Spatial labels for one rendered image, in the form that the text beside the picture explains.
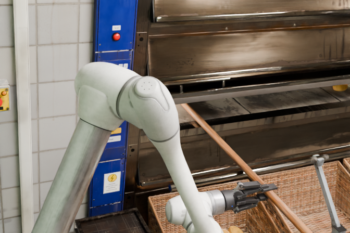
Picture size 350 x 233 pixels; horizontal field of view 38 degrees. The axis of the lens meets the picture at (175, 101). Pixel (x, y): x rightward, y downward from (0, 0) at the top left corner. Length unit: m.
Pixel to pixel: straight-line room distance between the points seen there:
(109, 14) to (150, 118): 0.69
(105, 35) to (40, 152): 0.56
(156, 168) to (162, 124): 1.03
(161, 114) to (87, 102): 0.22
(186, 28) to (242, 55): 0.32
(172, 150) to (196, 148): 0.97
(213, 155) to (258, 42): 0.59
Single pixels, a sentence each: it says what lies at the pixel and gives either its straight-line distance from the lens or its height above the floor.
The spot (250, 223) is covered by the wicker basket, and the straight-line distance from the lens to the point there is 2.72.
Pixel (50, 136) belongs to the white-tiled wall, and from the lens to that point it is 2.12.
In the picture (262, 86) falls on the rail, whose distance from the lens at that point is 2.26.
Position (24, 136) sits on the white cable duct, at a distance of 2.08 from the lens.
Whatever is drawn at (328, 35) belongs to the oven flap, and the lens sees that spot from 2.61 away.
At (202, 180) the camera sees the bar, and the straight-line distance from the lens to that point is 2.04.
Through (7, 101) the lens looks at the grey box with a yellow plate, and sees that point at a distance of 1.93.
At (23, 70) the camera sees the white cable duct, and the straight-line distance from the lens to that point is 1.95.
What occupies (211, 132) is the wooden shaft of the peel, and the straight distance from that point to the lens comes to 2.29.
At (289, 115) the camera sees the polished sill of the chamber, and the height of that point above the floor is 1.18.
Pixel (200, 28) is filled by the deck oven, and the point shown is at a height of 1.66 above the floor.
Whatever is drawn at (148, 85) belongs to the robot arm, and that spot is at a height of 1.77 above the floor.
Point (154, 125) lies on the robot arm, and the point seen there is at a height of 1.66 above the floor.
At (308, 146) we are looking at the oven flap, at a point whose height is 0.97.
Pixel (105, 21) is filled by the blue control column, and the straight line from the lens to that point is 1.94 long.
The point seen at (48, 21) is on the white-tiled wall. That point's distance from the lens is 1.92.
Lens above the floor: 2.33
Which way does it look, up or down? 27 degrees down
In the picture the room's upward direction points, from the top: 7 degrees clockwise
